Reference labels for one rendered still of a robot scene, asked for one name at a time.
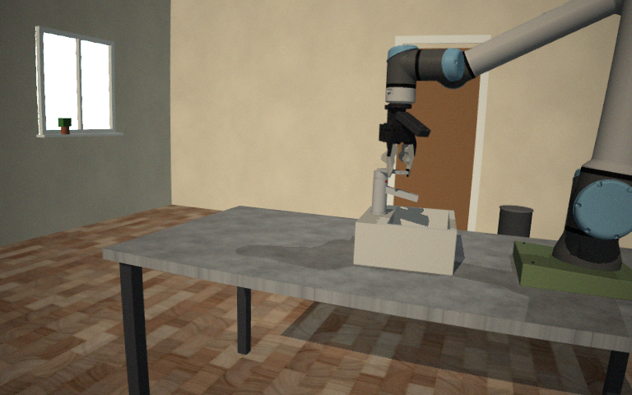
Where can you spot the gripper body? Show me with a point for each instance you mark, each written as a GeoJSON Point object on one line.
{"type": "Point", "coordinates": [402, 134]}

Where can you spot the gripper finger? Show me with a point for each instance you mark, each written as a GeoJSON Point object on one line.
{"type": "Point", "coordinates": [389, 156]}
{"type": "Point", "coordinates": [408, 153]}

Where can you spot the beige rectangular sink basin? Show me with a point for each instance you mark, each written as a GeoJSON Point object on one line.
{"type": "Point", "coordinates": [421, 240]}

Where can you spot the grey mixer tap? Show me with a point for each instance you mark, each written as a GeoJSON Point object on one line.
{"type": "Point", "coordinates": [381, 190]}

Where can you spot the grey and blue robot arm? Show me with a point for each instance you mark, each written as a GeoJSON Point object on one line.
{"type": "Point", "coordinates": [603, 208]}

